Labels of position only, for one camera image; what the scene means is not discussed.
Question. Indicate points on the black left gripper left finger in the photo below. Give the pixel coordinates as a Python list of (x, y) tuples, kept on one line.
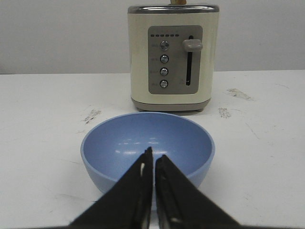
[(127, 205)]

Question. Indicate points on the slice of toast bread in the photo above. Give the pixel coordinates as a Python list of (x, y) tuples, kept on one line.
[(178, 2)]

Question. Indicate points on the blue bowl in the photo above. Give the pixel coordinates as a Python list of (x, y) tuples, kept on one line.
[(110, 149)]

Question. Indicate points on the cream two-slot toaster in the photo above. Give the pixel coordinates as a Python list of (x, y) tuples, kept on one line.
[(172, 50)]

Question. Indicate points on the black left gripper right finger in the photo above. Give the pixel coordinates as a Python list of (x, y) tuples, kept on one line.
[(180, 205)]

